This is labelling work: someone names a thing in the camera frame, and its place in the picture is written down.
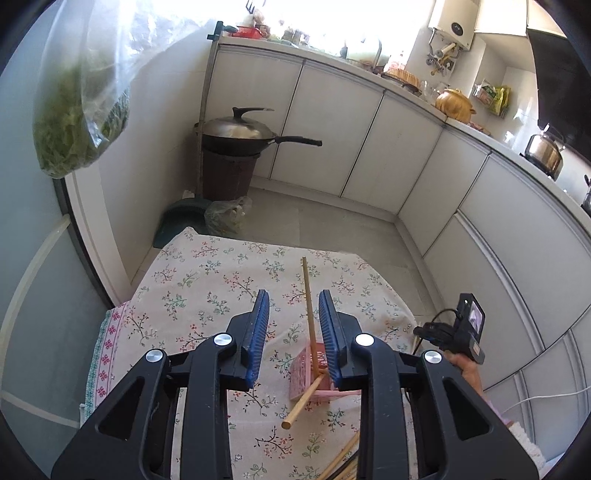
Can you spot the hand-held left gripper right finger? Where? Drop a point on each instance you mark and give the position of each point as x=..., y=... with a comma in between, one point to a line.
x=330, y=341

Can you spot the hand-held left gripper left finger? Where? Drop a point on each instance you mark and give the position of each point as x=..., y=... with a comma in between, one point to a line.
x=256, y=337

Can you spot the pink plastic basket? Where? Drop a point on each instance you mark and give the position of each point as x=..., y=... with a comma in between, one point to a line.
x=302, y=374

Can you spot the light wooden chopstick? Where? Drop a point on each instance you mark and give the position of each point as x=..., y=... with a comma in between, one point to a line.
x=308, y=300
x=300, y=406

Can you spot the bunch of wooden chopsticks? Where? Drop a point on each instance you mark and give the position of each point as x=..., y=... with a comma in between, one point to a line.
x=339, y=457

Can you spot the person's right forearm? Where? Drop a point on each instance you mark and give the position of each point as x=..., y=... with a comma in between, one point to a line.
x=517, y=434

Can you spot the person's right hand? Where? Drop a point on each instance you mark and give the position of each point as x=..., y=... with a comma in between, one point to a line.
x=464, y=367

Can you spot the floral tablecloth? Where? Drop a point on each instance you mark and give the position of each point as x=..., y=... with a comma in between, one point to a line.
x=221, y=286

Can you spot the clear plastic bag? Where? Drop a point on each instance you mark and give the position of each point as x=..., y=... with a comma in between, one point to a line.
x=226, y=217

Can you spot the green dustpan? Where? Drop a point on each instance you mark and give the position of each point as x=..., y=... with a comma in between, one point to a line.
x=180, y=221

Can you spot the embroidered border cloth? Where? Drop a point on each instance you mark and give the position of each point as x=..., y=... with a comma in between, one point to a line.
x=108, y=350

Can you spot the brown plastic bin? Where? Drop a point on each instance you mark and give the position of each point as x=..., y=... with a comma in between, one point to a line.
x=228, y=177

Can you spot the black wok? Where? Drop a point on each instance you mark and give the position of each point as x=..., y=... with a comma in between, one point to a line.
x=240, y=144

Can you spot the steel kettle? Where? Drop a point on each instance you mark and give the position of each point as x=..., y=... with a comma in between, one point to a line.
x=545, y=154

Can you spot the white kitchen cabinets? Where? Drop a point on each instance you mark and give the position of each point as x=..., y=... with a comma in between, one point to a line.
x=346, y=138

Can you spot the steel wok lid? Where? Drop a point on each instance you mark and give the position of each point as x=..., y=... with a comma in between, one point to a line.
x=235, y=127

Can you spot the yellow clay pot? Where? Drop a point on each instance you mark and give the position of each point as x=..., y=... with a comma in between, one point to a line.
x=455, y=106

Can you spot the white plastic tube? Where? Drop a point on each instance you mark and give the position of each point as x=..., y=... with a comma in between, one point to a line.
x=27, y=277

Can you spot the woven bamboo tray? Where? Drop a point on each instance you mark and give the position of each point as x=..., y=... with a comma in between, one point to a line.
x=401, y=78

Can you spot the black range hood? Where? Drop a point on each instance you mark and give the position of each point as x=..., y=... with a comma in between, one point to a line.
x=563, y=83

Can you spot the plastic bag of greens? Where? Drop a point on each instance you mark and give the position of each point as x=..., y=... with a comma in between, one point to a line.
x=78, y=129

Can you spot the water heater pipes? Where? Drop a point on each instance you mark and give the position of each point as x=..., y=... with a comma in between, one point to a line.
x=438, y=60

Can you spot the pale green basin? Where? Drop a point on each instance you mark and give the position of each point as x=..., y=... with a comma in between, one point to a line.
x=364, y=53

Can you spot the row of small bottles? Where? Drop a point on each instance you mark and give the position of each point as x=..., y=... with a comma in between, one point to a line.
x=295, y=37

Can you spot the red plastic basket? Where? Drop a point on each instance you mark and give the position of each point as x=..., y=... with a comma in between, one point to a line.
x=247, y=32

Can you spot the white water heater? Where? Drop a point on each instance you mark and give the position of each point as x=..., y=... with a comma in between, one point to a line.
x=450, y=23

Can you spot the window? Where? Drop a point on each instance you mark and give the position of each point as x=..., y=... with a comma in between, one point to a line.
x=346, y=18

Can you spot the wall rack with packets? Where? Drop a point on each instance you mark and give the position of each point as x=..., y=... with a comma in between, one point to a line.
x=494, y=99

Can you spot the black wall hook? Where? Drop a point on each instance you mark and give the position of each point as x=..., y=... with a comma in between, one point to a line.
x=249, y=7

